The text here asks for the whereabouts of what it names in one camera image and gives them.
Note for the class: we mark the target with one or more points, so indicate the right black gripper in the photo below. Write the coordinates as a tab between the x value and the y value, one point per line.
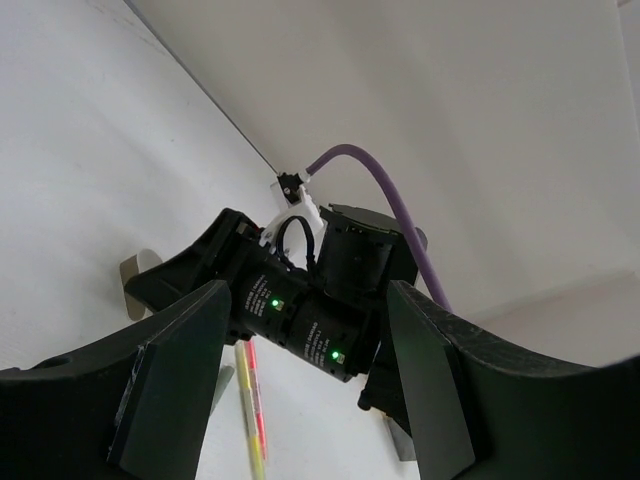
331	314

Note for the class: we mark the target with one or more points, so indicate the yellow highlighter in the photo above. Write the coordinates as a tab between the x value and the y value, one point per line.
253	437

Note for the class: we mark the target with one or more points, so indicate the grey pen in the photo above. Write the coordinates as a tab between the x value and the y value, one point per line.
225	376

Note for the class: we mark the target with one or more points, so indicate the orange pink highlighter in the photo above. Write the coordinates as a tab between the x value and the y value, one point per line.
259	414

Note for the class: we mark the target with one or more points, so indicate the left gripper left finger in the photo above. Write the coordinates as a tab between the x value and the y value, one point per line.
133	405

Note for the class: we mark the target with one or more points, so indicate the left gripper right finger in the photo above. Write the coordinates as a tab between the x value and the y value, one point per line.
481	407

